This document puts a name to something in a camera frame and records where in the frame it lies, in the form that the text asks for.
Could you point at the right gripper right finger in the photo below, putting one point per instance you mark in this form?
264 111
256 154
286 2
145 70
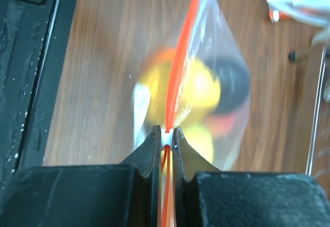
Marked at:
207 196

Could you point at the yellow pear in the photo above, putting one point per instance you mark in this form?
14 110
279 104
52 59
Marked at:
199 137

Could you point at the dark purple plum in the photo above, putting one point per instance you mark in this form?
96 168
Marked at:
234 80

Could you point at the yellow mango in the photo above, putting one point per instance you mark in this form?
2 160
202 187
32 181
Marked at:
199 96

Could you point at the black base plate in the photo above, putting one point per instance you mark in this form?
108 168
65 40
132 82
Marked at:
34 39

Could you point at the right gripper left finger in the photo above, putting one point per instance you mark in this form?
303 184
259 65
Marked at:
126 194

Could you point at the clear orange-zipper zip bag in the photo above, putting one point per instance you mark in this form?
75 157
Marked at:
204 34

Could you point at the orange fruit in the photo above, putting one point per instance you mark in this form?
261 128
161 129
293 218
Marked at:
223 125

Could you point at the metal dish rack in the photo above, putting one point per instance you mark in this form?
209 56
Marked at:
305 138

